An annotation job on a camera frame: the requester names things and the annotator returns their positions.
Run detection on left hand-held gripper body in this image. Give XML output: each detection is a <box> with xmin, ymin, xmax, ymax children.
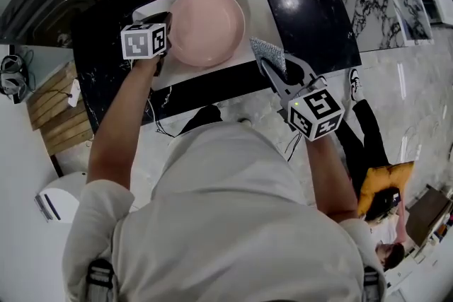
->
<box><xmin>120</xmin><ymin>22</ymin><xmax>168</xmax><ymax>77</ymax></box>

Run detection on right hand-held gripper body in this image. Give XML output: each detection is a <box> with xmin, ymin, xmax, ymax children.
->
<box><xmin>280</xmin><ymin>75</ymin><xmax>346</xmax><ymax>143</ymax></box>

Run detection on silver scouring pad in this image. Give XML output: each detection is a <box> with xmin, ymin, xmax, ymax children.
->
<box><xmin>248</xmin><ymin>36</ymin><xmax>289</xmax><ymax>81</ymax></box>

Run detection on large pink plate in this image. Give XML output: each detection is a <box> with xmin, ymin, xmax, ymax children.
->
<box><xmin>168</xmin><ymin>0</ymin><xmax>246</xmax><ymax>69</ymax></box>

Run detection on person's left forearm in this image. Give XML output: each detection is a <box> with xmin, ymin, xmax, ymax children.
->
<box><xmin>86</xmin><ymin>58</ymin><xmax>161</xmax><ymax>190</ymax></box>

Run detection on person's right forearm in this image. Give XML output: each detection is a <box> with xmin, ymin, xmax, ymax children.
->
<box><xmin>305</xmin><ymin>136</ymin><xmax>359</xmax><ymax>222</ymax></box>

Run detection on black marble counter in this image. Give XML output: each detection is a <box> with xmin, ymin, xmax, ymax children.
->
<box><xmin>70</xmin><ymin>0</ymin><xmax>362</xmax><ymax>134</ymax></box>

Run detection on white rectangular basin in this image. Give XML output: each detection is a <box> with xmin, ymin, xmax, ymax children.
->
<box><xmin>131</xmin><ymin>0</ymin><xmax>284</xmax><ymax>91</ymax></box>

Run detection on person's black trousers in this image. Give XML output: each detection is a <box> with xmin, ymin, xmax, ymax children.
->
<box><xmin>180</xmin><ymin>104</ymin><xmax>224</xmax><ymax>136</ymax></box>

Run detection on white power strip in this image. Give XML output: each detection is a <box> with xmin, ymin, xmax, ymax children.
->
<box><xmin>67</xmin><ymin>78</ymin><xmax>82</xmax><ymax>108</ymax></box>

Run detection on orange cushion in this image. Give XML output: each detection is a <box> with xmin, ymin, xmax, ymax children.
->
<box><xmin>357</xmin><ymin>161</ymin><xmax>415</xmax><ymax>217</ymax></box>

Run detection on white veined marble slab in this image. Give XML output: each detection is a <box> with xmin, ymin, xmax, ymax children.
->
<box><xmin>338</xmin><ymin>0</ymin><xmax>408</xmax><ymax>51</ymax></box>

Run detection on wooden pallet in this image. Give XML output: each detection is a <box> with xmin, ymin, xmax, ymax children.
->
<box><xmin>26</xmin><ymin>62</ymin><xmax>95</xmax><ymax>157</ymax></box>

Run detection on marble print board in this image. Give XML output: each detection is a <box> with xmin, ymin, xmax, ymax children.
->
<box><xmin>377</xmin><ymin>0</ymin><xmax>435</xmax><ymax>47</ymax></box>

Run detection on white and black headset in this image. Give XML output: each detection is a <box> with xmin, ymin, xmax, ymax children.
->
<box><xmin>0</xmin><ymin>54</ymin><xmax>30</xmax><ymax>105</ymax></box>

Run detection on pink lounge chair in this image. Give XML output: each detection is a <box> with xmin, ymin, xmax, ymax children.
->
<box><xmin>393</xmin><ymin>203</ymin><xmax>419</xmax><ymax>260</ymax></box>

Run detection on person's white shirt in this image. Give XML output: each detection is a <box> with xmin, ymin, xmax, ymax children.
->
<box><xmin>62</xmin><ymin>122</ymin><xmax>386</xmax><ymax>302</ymax></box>

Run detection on dark brown cabinet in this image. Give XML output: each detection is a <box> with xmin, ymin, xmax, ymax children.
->
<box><xmin>406</xmin><ymin>185</ymin><xmax>453</xmax><ymax>249</ymax></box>

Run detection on white round robot vacuum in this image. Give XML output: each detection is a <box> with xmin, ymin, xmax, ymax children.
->
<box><xmin>34</xmin><ymin>171</ymin><xmax>90</xmax><ymax>224</ymax></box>

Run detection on thin black cable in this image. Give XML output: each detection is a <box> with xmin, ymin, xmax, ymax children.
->
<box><xmin>144</xmin><ymin>88</ymin><xmax>178</xmax><ymax>139</ymax></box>
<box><xmin>283</xmin><ymin>132</ymin><xmax>303</xmax><ymax>163</ymax></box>

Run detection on grey harness strap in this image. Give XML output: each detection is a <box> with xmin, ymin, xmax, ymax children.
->
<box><xmin>362</xmin><ymin>265</ymin><xmax>382</xmax><ymax>302</ymax></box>
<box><xmin>86</xmin><ymin>257</ymin><xmax>115</xmax><ymax>302</ymax></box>

